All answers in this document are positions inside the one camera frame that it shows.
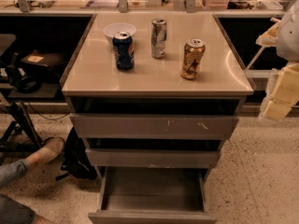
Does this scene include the grey top drawer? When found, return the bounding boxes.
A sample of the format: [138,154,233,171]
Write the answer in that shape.
[70,113,238,140]

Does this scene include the grey middle drawer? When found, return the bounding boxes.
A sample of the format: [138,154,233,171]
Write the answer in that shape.
[86,148,219,168]

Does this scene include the dark box with label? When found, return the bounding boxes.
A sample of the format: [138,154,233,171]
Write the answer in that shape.
[21,50,68,83]

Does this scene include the gold crumpled can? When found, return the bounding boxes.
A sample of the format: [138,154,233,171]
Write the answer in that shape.
[181,38,206,80]

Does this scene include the silver crumpled can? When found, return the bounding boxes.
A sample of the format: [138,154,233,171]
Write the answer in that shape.
[151,18,167,59]

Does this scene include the blue Pepsi can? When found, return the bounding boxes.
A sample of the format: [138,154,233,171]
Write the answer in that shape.
[112,32,135,71]

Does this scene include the black stand frame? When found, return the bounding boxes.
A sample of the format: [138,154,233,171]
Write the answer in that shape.
[0,102,43,153]

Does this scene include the white bowl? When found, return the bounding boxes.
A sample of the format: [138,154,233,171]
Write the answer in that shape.
[104,22,136,44]

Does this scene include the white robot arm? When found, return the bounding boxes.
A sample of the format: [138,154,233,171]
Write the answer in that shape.
[256,0,299,122]

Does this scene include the black backpack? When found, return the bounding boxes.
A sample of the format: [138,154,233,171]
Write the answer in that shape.
[56,128,97,180]

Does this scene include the grey bottom drawer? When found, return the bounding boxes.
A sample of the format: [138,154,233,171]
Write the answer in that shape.
[88,167,217,224]

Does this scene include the grey drawer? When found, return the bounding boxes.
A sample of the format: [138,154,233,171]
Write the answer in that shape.
[88,167,217,224]
[70,113,238,140]
[86,148,219,168]

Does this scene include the blue jeans leg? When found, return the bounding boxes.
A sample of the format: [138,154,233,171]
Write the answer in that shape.
[0,160,30,188]

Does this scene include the beige shoe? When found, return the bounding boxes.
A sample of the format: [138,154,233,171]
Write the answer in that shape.
[25,137,64,168]

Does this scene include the black headphones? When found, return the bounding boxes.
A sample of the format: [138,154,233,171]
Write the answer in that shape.
[5,53,41,93]

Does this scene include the grey drawer cabinet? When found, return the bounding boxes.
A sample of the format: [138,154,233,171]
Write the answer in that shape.
[59,12,256,185]

